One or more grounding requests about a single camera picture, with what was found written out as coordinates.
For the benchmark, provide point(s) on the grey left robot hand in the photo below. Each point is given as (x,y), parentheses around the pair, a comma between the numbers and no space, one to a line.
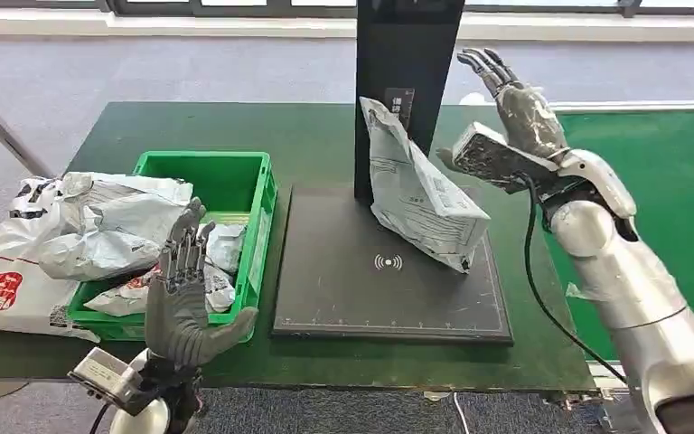
(176,317)

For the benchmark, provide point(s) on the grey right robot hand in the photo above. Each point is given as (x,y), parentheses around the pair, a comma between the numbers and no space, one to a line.
(529,123)

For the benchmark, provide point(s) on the glossy grey plastic parcel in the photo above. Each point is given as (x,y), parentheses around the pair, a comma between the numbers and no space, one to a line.
(227,245)

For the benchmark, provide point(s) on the white plastic parcel bag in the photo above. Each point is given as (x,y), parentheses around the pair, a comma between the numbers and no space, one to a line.
(119,221)
(419,203)

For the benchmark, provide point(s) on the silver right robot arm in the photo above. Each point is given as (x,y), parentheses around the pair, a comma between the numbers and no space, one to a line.
(634,287)

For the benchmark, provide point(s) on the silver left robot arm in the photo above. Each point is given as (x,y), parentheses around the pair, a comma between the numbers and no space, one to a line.
(143,422)

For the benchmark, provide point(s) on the white parcel with code print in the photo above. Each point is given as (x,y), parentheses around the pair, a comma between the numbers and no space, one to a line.
(119,299)

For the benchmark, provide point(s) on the black scanner column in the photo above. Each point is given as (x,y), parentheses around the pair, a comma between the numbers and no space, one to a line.
(407,54)

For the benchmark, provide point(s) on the green plastic crate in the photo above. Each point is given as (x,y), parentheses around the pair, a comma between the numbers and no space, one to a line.
(215,180)

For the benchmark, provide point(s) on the large white red-print bag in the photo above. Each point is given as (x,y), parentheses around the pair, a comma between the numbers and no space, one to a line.
(6,287)

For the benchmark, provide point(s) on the silver metal pole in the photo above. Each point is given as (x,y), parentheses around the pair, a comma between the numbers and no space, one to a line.
(6,135)

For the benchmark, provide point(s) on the white window sill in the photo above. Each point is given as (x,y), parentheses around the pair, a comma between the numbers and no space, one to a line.
(203,27)

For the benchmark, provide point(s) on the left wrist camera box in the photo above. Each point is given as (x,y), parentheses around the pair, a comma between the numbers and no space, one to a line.
(104,374)

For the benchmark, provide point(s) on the black scanner base plate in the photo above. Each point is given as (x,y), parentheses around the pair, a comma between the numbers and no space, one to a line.
(335,299)

